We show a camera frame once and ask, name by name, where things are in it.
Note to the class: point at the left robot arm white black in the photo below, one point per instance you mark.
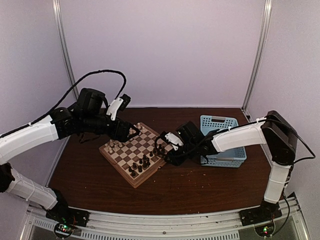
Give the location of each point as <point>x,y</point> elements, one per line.
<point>89,114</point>

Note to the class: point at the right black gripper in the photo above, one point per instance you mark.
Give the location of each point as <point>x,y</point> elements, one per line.
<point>176,160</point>

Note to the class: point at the right aluminium frame post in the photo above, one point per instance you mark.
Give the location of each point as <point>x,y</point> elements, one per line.
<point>264,30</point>

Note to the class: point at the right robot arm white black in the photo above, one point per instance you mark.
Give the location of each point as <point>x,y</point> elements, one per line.
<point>245,190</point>

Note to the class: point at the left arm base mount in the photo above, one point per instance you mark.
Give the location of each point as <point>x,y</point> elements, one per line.
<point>74,217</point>

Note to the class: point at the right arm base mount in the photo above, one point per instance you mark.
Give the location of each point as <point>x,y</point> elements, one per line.
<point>256,215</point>

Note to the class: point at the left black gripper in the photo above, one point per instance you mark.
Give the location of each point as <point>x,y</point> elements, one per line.
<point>122,136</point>

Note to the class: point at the front aluminium rail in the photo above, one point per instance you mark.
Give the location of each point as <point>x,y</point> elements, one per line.
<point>223,225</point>

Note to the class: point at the wooden chess board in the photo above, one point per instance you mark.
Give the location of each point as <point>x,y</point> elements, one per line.
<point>124,158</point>

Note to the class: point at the row of white chess pieces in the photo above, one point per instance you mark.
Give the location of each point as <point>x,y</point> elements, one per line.
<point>113,145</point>

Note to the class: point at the light blue plastic basket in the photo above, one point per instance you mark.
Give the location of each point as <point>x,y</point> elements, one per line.
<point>230,157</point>

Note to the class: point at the left aluminium frame post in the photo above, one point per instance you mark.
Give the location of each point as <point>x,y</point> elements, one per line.
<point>63,41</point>

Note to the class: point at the aluminium frame post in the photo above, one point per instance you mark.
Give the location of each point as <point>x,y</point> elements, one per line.
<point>264,30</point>
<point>63,41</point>

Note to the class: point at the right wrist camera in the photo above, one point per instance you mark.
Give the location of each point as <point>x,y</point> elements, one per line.
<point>171,139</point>

